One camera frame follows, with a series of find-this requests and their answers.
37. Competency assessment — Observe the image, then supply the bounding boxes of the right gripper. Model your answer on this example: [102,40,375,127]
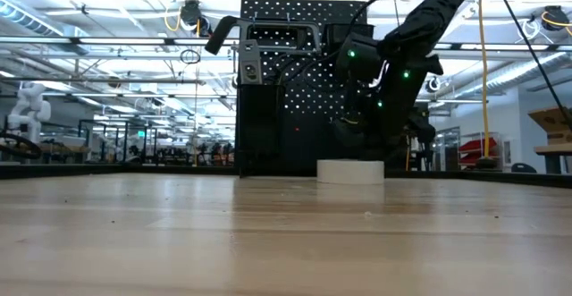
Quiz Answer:
[331,31,444,163]

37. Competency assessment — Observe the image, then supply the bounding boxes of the white tape roll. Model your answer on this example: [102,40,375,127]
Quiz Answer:
[315,158,386,186]

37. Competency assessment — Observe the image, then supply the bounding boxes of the small white ceiling reel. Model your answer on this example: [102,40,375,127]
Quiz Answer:
[424,76,443,94]

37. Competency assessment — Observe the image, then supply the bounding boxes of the tall black pegboard bin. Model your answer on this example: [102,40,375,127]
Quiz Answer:
[235,83,285,155]

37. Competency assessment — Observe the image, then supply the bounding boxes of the red storage bins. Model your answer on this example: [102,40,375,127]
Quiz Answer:
[458,137,499,166]

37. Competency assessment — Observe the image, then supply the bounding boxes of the wide black pegboard bin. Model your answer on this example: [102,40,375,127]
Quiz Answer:
[322,21,376,54]

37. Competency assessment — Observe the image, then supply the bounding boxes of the black round floor weight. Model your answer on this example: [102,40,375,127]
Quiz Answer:
[474,156,499,171]

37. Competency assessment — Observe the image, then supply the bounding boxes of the black perforated pegboard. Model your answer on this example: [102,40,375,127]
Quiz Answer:
[235,0,373,179]

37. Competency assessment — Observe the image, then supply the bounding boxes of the cardboard box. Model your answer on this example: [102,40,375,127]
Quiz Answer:
[527,106,572,146]

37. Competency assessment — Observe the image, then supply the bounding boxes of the white robot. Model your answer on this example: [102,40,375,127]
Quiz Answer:
[6,82,53,144]

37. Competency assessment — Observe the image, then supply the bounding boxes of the black wheel hoop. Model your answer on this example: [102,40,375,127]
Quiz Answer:
[0,132,42,162]

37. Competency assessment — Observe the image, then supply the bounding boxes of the black taut cable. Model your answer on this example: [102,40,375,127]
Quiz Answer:
[488,0,572,134]

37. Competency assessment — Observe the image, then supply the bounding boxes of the black hanging cable loop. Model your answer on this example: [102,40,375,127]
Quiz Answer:
[180,48,202,65]

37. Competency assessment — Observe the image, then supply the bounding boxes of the black ceiling cable reel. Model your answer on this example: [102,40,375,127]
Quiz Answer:
[181,0,214,38]
[539,4,572,33]

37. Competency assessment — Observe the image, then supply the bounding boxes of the black aluminium table frame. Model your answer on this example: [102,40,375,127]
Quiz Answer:
[0,162,572,189]

